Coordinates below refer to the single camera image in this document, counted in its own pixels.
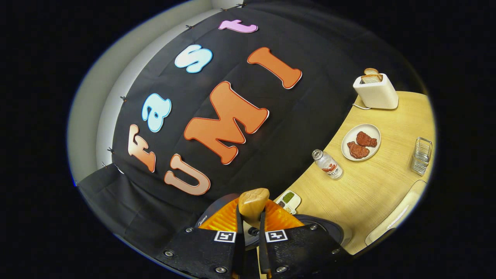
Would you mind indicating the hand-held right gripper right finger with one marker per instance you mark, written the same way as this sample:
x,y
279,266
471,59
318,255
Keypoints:
x,y
302,252

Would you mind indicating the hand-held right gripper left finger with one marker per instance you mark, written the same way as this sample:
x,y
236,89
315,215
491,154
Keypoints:
x,y
201,252

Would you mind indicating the black and silver rice cooker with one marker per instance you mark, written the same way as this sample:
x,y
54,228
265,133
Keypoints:
x,y
329,228

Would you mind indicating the wooden spoon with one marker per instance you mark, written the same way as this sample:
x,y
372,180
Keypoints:
x,y
252,205

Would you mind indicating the white compartment bean tray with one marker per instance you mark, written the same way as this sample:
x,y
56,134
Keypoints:
x,y
288,199

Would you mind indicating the small clear drink bottle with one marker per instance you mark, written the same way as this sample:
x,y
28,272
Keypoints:
x,y
329,166

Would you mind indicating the cream rectangular tray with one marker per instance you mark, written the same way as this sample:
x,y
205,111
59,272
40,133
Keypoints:
x,y
391,217

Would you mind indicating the red meat piece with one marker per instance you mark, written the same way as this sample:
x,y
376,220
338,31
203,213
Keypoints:
x,y
366,139
357,150

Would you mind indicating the white round plate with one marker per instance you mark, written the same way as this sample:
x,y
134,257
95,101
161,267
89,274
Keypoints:
x,y
350,135

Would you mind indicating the black backdrop cloth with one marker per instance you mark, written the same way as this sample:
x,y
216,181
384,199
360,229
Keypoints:
x,y
310,97

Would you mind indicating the row of black cloth clips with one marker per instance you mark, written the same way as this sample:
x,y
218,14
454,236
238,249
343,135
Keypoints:
x,y
123,99

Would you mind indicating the white toaster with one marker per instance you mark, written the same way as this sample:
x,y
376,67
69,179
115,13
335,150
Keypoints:
x,y
378,95

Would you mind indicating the toast slice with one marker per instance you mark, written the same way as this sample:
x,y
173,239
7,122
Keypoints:
x,y
372,79
371,71

